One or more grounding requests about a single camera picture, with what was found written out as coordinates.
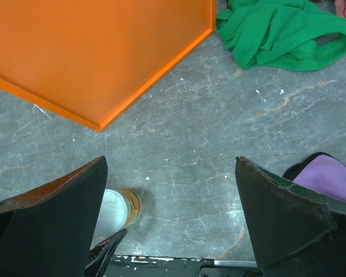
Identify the purple cloth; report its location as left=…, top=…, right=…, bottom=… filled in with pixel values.
left=283, top=152, right=346, bottom=201

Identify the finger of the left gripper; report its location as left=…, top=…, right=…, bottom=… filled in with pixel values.
left=84, top=229, right=127, bottom=277

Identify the green label noodle cup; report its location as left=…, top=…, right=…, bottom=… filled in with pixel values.
left=93, top=188, right=142, bottom=239

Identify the green cloth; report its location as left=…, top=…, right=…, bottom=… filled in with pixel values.
left=216, top=0, right=346, bottom=72

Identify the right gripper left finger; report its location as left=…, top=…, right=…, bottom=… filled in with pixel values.
left=0, top=156, right=108, bottom=276

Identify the orange wooden box cabinet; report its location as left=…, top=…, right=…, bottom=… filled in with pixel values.
left=0, top=1, right=216, bottom=132

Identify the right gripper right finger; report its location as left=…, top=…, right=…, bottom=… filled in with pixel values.
left=235, top=157, right=346, bottom=276

